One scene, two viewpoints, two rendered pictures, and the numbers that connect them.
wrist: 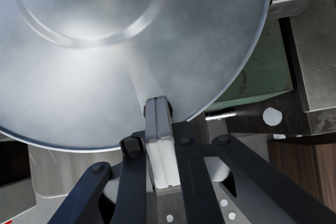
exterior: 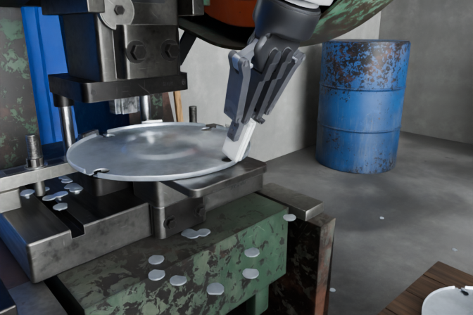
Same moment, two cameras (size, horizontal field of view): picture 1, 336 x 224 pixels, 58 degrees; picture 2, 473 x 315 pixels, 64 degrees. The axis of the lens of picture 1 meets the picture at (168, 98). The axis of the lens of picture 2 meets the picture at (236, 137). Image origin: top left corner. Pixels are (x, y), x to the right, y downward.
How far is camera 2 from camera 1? 0.53 m
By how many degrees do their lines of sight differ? 69
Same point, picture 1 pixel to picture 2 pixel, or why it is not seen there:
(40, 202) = not seen: outside the picture
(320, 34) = (279, 191)
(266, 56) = (262, 203)
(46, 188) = (197, 186)
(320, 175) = not seen: outside the picture
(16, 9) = (134, 158)
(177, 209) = not seen: outside the picture
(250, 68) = (258, 209)
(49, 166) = (192, 182)
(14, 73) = (148, 169)
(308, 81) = (292, 203)
